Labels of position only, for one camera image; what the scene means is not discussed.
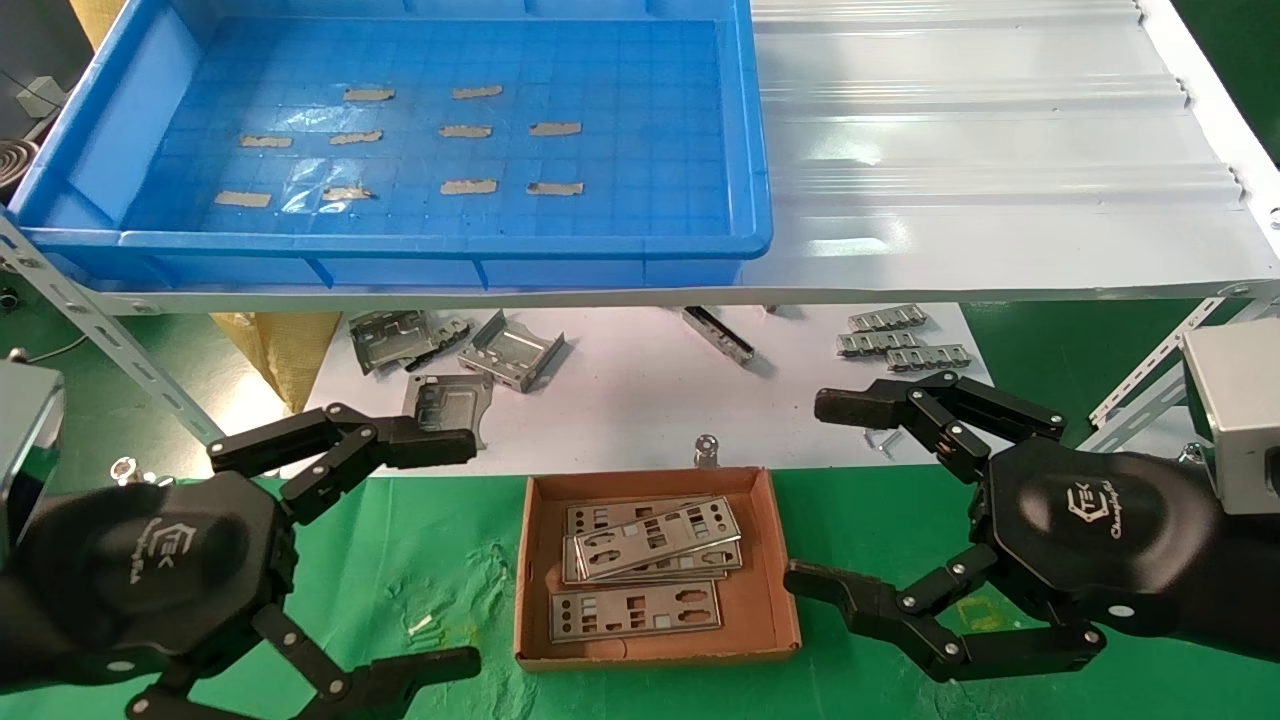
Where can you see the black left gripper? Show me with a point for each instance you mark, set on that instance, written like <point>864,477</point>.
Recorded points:
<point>150,570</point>

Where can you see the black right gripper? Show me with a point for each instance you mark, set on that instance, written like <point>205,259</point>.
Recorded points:
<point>1100,540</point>

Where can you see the metal IO shield plate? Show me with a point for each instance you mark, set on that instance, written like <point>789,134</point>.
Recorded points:
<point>670,548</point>
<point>660,622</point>
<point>568,565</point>
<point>620,512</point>

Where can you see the brown cardboard box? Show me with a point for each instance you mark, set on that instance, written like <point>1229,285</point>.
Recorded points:
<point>772,600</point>

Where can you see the blue plastic tray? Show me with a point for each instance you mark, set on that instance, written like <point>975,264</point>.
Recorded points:
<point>650,150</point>

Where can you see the small white box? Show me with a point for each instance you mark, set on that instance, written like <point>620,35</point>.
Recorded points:
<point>40,95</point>

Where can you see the tan cardboard piece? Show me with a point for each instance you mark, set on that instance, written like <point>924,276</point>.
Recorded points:
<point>95,15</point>

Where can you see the green table cloth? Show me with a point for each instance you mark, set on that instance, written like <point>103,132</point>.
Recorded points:
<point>420,540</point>

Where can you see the small white scrap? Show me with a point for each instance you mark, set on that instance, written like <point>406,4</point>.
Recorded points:
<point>422,623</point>

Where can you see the small perforated metal strip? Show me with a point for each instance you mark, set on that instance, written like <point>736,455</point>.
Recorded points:
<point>930,357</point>
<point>880,343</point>
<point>887,318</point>

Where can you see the flat slotted metal plate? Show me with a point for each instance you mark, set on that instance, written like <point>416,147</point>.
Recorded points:
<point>455,395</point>

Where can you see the yellow woven bag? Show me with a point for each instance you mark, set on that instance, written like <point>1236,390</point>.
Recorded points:
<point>280,350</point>

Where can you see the silver nut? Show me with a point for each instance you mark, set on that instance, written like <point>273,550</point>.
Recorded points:
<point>125,468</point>

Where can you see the small grey metal part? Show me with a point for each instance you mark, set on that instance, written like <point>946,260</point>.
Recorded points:
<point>452,328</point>

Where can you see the grey slotted angle bar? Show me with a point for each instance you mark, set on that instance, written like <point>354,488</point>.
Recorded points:
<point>1160,360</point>
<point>100,325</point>

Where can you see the white paper sheet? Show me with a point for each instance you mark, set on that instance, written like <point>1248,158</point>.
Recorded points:
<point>620,400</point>

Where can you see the grey tape strip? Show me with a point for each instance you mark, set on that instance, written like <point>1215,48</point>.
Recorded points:
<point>469,187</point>
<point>555,187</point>
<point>477,92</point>
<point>266,141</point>
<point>243,199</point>
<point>465,131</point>
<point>356,137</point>
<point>347,193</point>
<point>369,95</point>
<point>555,129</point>

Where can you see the white corrugated shelf board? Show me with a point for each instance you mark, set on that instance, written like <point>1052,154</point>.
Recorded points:
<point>1000,150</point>

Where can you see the clear tape patch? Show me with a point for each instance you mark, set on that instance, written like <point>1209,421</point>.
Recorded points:
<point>300,118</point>

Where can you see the folded grey metal bracket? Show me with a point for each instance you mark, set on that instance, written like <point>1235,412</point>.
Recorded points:
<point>390,340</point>

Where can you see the U-shaped metal bracket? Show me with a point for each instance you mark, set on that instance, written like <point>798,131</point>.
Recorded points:
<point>512,352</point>

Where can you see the narrow metal rail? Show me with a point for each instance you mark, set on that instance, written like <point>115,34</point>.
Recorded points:
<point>718,333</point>

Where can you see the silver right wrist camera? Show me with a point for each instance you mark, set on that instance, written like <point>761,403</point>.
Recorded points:
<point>1240,420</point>

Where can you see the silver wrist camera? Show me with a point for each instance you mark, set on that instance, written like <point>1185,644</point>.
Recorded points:
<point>25,440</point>
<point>1240,420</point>

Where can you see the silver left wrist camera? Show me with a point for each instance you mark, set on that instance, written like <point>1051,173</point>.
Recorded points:
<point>25,440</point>

